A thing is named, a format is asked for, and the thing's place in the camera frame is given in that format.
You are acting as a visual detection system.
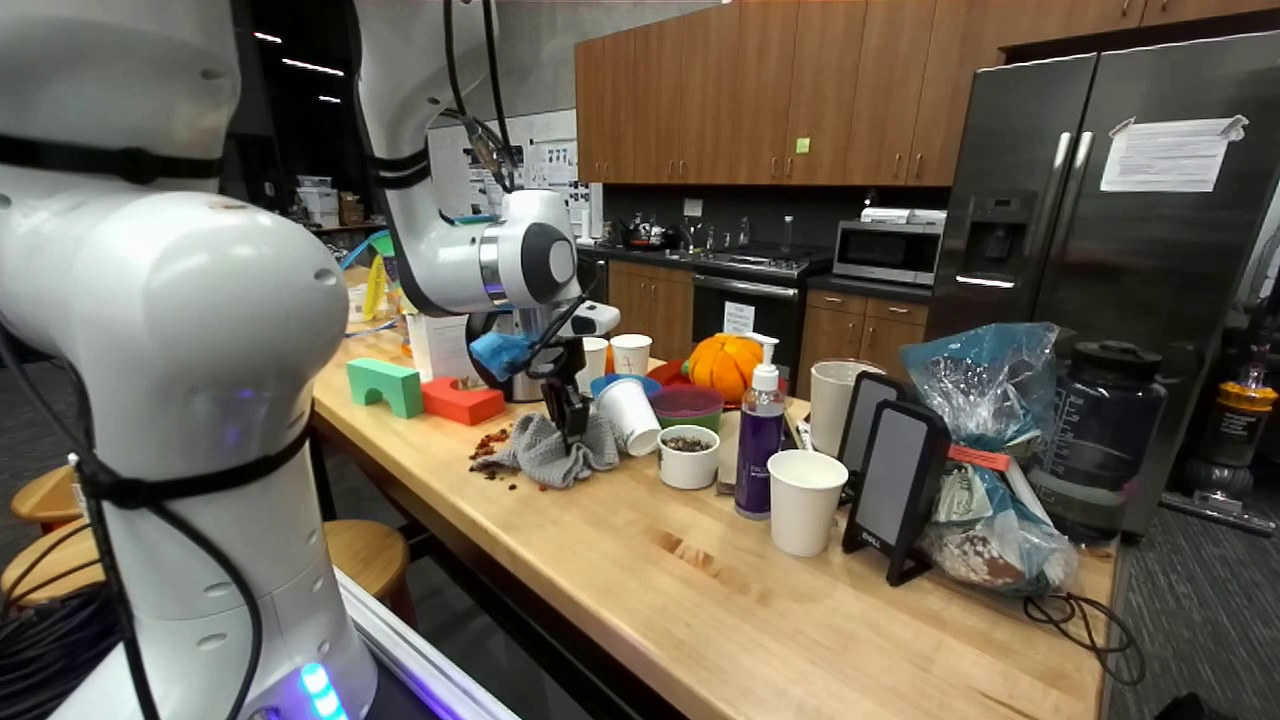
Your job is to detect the white wall poster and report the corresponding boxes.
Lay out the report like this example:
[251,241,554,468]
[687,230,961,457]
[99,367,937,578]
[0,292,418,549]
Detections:
[513,112,592,245]

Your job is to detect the red foam block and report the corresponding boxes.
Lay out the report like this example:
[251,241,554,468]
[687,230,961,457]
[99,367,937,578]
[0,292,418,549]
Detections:
[422,377,513,430]

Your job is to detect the brown lower cabinet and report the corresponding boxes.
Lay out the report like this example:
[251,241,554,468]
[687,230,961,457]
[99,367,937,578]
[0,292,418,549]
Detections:
[603,257,700,365]
[797,282,937,395]

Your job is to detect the black blender jar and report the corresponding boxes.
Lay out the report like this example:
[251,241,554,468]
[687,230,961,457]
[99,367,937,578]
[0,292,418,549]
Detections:
[1032,338,1171,543]

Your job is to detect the green foam arch block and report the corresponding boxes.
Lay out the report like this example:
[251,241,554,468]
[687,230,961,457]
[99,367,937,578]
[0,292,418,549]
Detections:
[345,358,429,421]

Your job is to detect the orange pumpkin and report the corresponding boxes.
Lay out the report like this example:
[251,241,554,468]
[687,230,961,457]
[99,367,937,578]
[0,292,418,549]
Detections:
[681,332,768,410]

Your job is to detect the gray knitted cloth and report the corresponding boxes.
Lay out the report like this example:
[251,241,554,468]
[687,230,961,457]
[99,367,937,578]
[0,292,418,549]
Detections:
[467,410,624,493]

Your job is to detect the silver microwave oven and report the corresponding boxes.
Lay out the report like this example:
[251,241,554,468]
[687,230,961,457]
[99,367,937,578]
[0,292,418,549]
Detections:
[831,218,947,290]

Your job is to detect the black table cable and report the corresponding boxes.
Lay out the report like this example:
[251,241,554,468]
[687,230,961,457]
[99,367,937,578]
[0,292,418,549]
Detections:
[1019,588,1154,691]

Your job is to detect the blue plastic bowl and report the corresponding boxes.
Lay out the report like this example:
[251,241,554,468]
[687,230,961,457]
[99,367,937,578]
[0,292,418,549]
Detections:
[590,371,669,404]

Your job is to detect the white box yellow lid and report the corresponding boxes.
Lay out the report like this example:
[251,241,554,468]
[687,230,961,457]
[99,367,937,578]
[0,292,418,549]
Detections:
[397,308,475,389]

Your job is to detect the wide brown wall cabinet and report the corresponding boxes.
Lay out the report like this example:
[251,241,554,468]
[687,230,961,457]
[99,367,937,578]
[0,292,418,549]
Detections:
[574,0,998,191]

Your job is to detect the black steel oven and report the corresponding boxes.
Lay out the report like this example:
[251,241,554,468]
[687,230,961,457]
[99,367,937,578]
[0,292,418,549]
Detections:
[687,257,812,384]

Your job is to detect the brown crumbs pile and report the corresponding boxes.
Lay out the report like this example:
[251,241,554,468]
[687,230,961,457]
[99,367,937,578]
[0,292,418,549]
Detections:
[464,423,519,493]

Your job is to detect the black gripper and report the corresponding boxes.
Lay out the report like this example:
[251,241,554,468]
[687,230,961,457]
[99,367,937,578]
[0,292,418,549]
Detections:
[528,327,595,449]

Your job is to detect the white tray on microwave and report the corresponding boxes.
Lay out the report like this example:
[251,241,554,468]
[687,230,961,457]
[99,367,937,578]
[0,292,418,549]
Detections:
[855,206,954,234]

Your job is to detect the yellow upright vacuum cleaner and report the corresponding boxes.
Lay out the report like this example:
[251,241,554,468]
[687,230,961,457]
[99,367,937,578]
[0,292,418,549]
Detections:
[1176,314,1280,515]

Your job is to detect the blue plastic bag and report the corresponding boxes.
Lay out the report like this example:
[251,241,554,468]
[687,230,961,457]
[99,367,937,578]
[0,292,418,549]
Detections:
[900,319,1089,599]

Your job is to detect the tall gray cup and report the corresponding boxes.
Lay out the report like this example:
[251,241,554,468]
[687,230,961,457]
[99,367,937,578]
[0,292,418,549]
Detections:
[809,358,885,462]

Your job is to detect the black floor cable bundle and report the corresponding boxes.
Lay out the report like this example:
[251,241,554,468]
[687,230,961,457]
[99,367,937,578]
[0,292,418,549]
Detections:
[0,584,138,720]

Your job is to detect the white paper sheet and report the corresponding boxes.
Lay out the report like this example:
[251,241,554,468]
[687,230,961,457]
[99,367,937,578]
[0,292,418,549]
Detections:
[1097,112,1254,199]

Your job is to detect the purple soap bottle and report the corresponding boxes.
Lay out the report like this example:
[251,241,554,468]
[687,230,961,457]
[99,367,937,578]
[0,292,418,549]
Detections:
[734,359,787,515]

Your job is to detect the brown cabinet above refrigerator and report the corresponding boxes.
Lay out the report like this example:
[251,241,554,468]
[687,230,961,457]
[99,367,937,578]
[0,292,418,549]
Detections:
[991,0,1280,60]

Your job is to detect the small white ramekin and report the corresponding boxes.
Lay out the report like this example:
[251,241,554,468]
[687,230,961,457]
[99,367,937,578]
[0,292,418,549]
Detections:
[655,421,725,493]

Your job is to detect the black flat speaker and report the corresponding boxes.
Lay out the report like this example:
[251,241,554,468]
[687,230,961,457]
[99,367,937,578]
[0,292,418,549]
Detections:
[837,367,908,500]
[839,395,957,591]

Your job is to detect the green purple bowl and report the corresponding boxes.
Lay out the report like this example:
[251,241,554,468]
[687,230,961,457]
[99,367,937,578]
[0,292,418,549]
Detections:
[648,384,730,434]

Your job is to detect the round wooden stool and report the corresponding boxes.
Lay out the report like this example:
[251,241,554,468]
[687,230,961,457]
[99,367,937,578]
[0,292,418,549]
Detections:
[7,465,87,531]
[0,524,120,613]
[322,515,418,624]

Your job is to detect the black steel refrigerator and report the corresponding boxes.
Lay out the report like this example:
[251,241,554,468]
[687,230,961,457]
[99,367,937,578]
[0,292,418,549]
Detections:
[930,29,1280,535]

